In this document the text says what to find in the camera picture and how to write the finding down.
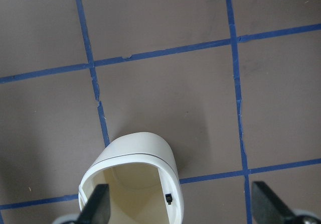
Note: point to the white trash can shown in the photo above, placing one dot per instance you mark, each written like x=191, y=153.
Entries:
x=143, y=180

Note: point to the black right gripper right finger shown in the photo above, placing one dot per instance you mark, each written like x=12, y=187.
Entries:
x=267, y=207

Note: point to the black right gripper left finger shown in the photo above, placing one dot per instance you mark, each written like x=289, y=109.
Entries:
x=97, y=209

